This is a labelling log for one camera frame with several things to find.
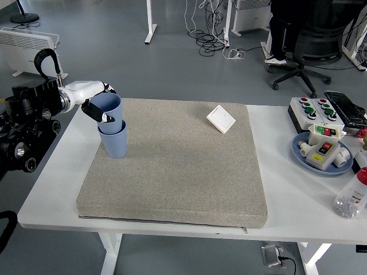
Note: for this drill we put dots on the red shiny object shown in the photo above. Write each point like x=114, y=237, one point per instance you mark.
x=362, y=133

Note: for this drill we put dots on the white panel heater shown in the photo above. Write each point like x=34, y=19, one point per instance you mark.
x=252, y=17
x=23, y=43

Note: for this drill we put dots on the white table leg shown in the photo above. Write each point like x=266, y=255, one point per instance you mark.
x=110, y=252
x=309, y=260

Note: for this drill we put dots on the small white box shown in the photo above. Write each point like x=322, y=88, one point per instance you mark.
x=361, y=159

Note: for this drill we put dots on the blue plate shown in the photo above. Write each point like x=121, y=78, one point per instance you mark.
x=321, y=171

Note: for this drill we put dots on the silver foot pedal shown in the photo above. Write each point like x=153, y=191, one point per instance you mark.
x=271, y=255

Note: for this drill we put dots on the beige red rocker switch box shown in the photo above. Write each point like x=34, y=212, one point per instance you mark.
x=318, y=160

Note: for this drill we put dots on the black fan stand base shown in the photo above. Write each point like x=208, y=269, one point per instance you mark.
x=24, y=18

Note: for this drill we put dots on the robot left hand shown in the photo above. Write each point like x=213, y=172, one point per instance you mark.
x=80, y=90

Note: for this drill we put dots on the brown object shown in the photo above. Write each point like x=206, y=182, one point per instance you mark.
x=365, y=143

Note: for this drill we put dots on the white three-button control box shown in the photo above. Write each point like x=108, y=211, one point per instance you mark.
x=298, y=114

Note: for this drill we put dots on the white desk frame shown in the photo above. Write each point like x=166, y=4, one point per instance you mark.
x=348, y=48

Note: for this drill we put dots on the black table control panel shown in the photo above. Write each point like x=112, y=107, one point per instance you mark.
x=362, y=248

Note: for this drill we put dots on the white green-red button switch box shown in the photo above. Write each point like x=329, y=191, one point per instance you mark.
x=314, y=137

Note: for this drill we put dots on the black office chair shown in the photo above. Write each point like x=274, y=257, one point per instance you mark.
x=315, y=48

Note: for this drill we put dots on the white four-button control box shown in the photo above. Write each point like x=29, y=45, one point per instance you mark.
x=338, y=121

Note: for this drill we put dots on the white pipe fitting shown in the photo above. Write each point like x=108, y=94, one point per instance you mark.
x=342, y=157
x=304, y=149

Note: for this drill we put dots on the clear red-capped bead bottle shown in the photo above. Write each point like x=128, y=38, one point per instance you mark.
x=349, y=197

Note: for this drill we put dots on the person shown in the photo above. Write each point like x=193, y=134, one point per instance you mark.
x=278, y=37

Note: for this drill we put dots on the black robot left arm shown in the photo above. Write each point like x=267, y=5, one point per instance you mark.
x=37, y=94

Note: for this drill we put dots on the white desk leg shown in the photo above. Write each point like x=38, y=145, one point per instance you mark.
x=150, y=28
x=227, y=25
x=265, y=48

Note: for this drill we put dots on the white wall switch plate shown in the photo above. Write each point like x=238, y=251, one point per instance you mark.
x=220, y=118

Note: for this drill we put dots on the black plastic tray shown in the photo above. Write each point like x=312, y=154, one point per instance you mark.
x=344, y=106

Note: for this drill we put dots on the blue ribbed cup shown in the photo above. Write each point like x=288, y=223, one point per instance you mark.
x=114, y=146
x=113, y=106

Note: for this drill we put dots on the grey-brown mat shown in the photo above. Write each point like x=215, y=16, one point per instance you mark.
x=186, y=172

